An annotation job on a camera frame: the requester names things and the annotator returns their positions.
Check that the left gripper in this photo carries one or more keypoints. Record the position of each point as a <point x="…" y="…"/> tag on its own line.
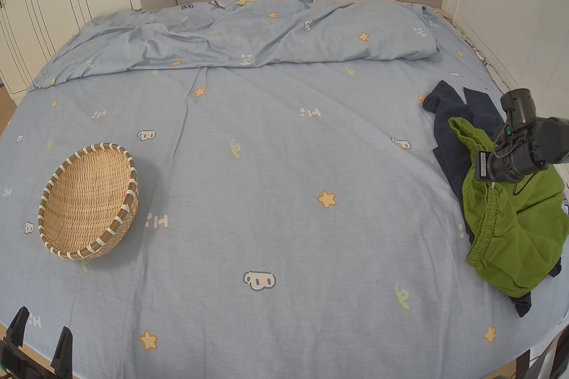
<point x="11" y="361"/>

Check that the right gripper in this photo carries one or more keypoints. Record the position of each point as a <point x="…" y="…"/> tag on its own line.
<point x="515" y="162"/>

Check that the green shorts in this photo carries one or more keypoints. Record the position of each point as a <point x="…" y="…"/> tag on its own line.
<point x="524" y="235"/>

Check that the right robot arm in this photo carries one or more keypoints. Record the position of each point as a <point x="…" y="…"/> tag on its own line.
<point x="518" y="106"/>

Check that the round woven basket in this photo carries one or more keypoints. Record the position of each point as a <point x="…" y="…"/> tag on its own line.
<point x="84" y="199"/>

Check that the bed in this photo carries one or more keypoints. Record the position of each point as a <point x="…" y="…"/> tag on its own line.
<point x="275" y="173"/>

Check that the dark blue T-shirt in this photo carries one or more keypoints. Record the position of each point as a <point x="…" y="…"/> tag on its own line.
<point x="453" y="150"/>

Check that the pale blue quilt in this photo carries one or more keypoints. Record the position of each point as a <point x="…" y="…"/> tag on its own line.
<point x="249" y="35"/>

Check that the white wardrobe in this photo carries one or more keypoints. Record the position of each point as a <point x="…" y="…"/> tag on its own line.
<point x="53" y="4"/>

